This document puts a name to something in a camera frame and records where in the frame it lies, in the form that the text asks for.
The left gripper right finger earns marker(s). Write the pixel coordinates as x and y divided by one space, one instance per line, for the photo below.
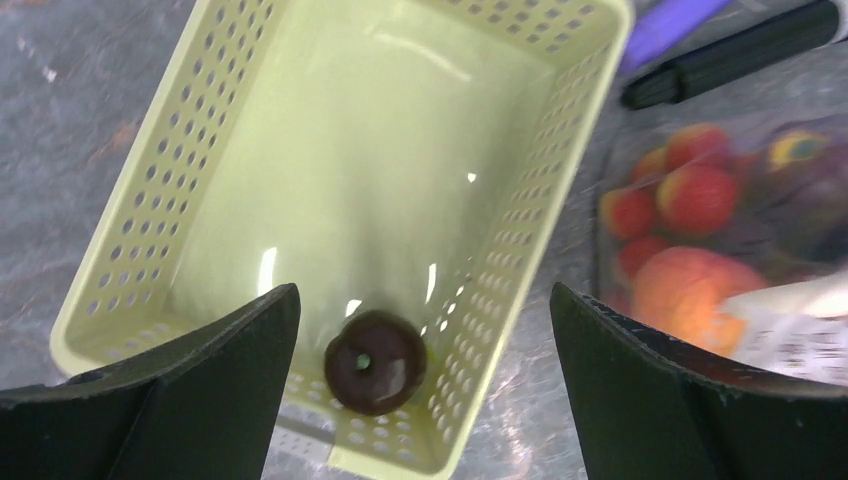
648 406

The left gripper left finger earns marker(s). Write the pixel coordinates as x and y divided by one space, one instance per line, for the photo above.
201 406

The orange toy peach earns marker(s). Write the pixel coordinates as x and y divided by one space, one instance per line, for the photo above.
679 292

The dark purple toy mangosteen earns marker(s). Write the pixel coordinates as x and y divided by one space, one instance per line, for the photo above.
376 363

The clear orange zip top bag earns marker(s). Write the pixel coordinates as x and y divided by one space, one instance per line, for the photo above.
797 325

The light green plastic basket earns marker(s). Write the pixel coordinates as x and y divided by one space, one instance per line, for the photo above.
409 156

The purple flashlight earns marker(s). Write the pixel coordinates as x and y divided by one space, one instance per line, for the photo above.
663 27

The black microphone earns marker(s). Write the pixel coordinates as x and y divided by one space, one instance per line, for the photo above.
811 26

